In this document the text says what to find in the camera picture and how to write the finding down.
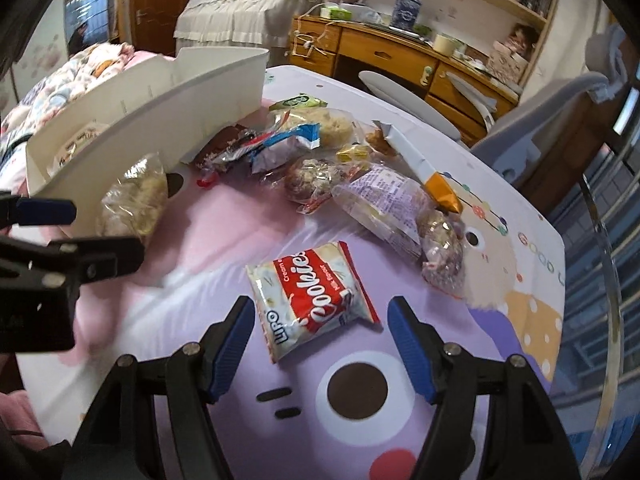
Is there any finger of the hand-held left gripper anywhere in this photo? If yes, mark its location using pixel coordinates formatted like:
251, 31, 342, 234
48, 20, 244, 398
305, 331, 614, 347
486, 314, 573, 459
0, 236, 146, 288
0, 192, 77, 227

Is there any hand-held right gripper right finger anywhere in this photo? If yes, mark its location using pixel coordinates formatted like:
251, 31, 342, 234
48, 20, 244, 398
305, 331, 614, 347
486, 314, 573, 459
387, 296, 571, 480

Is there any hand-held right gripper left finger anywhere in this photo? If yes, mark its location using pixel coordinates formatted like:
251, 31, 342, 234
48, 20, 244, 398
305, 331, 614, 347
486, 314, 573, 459
65, 296, 256, 480

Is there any clear pale rice cake packet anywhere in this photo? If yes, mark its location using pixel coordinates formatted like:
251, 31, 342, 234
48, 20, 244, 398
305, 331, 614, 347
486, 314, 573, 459
95, 154, 169, 249

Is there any red white cookie packet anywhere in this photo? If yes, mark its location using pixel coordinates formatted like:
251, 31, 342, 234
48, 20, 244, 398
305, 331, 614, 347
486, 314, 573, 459
245, 241, 384, 364

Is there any white storage box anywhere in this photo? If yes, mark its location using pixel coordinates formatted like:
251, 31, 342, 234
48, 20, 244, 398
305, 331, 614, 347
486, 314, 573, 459
25, 46, 269, 261

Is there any purple printed snack packet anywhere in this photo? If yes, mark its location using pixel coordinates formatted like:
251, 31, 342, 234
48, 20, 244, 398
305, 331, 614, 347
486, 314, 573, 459
331, 166, 435, 262

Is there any brown chocolate snack packet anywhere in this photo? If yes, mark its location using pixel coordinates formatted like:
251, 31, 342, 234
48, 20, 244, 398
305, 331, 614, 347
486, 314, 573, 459
194, 126, 253, 172

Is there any long white orange packet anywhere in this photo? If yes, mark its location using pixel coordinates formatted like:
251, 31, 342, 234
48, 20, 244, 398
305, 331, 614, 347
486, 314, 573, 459
371, 121, 464, 215

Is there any dark nut ball packet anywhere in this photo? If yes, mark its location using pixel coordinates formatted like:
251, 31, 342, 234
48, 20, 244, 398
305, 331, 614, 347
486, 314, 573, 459
284, 156, 353, 213
416, 209, 467, 295

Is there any blue white snack packet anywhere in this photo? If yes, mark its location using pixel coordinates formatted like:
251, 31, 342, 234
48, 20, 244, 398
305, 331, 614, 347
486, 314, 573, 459
249, 122, 322, 175

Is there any orange cracker snack packet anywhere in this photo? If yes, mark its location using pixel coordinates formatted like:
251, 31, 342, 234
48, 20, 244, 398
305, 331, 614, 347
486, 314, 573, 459
364, 129, 398, 157

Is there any floral printed blanket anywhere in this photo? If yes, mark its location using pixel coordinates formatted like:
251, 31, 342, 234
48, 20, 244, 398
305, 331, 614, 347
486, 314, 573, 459
0, 42, 137, 198

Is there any small yellow candy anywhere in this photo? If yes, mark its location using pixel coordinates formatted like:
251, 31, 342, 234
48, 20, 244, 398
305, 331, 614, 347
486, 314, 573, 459
336, 143, 374, 164

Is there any wooden door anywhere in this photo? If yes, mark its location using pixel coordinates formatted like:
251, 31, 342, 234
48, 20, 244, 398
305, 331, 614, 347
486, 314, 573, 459
116, 0, 195, 57

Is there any pale puffed snack packet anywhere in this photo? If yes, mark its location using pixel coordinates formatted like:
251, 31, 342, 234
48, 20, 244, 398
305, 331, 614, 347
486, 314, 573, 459
272, 108, 362, 150

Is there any green snack packet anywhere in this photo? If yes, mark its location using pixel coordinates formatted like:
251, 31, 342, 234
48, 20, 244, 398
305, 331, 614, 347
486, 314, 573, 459
269, 93, 322, 112

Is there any grey chair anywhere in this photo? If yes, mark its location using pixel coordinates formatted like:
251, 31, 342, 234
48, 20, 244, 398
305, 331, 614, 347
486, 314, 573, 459
357, 22, 632, 196

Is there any bed with white cover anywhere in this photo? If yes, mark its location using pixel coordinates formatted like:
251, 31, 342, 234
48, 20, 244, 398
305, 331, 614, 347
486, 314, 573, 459
173, 0, 312, 57

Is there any wooden desk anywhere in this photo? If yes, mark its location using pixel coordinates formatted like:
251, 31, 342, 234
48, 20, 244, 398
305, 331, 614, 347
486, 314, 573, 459
289, 12, 522, 147

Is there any pale cup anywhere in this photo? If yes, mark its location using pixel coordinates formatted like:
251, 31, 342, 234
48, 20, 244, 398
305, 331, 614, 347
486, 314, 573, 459
431, 32, 464, 57

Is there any green tissue box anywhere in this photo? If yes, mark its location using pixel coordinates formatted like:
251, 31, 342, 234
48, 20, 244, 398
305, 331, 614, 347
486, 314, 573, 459
319, 3, 352, 22

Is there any blue white gift bag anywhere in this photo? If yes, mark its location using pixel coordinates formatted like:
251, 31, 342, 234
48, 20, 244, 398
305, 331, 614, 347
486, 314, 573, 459
391, 0, 424, 32

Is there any curved metal rail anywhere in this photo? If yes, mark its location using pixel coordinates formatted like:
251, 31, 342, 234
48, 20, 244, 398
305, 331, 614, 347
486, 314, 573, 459
581, 171, 627, 467

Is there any white cable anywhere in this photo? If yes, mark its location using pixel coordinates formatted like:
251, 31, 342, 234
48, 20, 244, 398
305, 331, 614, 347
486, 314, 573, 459
291, 9, 327, 59

